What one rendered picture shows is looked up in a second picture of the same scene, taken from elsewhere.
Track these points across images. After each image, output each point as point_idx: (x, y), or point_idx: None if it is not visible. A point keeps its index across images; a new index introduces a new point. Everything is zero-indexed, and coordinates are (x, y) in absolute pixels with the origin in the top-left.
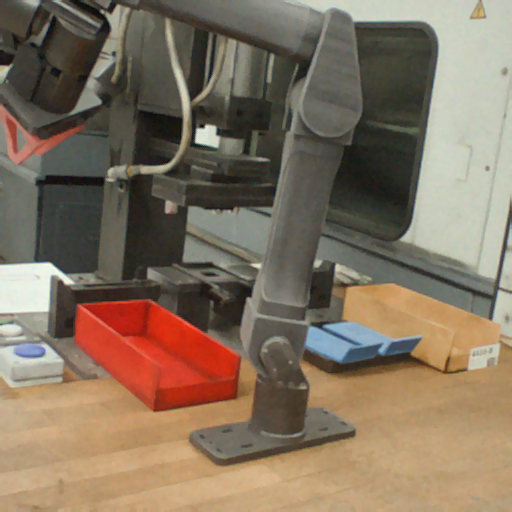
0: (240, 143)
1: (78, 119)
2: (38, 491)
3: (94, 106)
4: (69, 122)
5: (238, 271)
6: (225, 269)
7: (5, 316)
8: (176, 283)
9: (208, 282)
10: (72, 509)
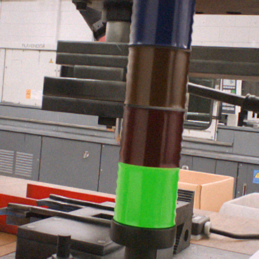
0: (106, 28)
1: (94, 38)
2: None
3: (91, 28)
4: (95, 41)
5: (86, 226)
6: (99, 219)
7: (249, 252)
8: (110, 202)
9: (79, 200)
10: (11, 191)
